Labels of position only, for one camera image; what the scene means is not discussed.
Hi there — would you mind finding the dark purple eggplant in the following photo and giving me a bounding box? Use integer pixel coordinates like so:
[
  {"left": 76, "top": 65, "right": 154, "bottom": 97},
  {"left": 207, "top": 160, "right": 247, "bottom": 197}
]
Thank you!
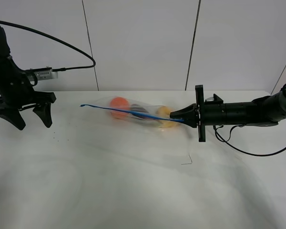
[{"left": 129, "top": 104, "right": 159, "bottom": 126}]

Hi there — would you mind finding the orange fruit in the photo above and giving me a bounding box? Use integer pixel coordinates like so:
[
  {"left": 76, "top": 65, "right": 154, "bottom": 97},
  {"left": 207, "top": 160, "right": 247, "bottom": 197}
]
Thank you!
[{"left": 109, "top": 97, "right": 130, "bottom": 119}]

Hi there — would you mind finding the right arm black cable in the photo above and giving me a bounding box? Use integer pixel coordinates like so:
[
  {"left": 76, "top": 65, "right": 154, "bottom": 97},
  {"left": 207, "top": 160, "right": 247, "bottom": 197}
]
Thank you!
[{"left": 213, "top": 81, "right": 286, "bottom": 157}]

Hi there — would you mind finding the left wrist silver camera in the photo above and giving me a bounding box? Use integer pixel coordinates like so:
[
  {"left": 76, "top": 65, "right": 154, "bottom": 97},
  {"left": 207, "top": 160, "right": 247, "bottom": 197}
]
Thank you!
[{"left": 25, "top": 67, "right": 58, "bottom": 85}]

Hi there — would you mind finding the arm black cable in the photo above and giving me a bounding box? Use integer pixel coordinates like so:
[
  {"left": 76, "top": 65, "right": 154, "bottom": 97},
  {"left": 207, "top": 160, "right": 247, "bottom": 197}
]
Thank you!
[
  {"left": 213, "top": 81, "right": 286, "bottom": 157},
  {"left": 0, "top": 18, "right": 96, "bottom": 72}
]

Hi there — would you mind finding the clear zip bag blue zipper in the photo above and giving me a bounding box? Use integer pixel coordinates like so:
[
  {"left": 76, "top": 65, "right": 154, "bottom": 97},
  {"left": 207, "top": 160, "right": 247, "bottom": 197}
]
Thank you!
[{"left": 80, "top": 96, "right": 188, "bottom": 132}]

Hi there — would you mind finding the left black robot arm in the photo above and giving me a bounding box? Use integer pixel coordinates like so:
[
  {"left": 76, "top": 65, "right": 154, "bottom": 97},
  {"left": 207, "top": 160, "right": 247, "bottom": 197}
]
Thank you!
[{"left": 0, "top": 26, "right": 56, "bottom": 130}]

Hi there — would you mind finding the yellow pear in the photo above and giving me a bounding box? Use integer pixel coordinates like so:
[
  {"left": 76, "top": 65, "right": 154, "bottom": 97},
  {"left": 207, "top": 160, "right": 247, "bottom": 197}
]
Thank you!
[{"left": 157, "top": 106, "right": 178, "bottom": 128}]

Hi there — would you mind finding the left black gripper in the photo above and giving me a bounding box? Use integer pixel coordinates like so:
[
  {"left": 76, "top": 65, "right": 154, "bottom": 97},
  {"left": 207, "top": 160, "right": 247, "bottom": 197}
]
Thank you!
[{"left": 0, "top": 64, "right": 56, "bottom": 130}]

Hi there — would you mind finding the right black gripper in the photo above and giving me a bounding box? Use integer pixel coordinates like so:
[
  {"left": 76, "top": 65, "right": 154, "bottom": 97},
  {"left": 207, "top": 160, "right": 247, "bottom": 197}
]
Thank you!
[{"left": 170, "top": 85, "right": 225, "bottom": 142}]

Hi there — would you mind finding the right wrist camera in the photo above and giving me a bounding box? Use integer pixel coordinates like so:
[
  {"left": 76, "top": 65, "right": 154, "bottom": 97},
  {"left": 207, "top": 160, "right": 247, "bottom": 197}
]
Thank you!
[{"left": 204, "top": 94, "right": 224, "bottom": 104}]

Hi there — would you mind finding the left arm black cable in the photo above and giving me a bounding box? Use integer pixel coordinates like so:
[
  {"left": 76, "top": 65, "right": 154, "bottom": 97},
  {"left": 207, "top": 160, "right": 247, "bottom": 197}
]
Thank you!
[{"left": 0, "top": 18, "right": 96, "bottom": 72}]

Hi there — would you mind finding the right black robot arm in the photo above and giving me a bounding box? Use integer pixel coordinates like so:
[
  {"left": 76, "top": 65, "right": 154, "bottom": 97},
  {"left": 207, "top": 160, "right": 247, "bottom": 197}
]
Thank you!
[{"left": 170, "top": 84, "right": 286, "bottom": 142}]

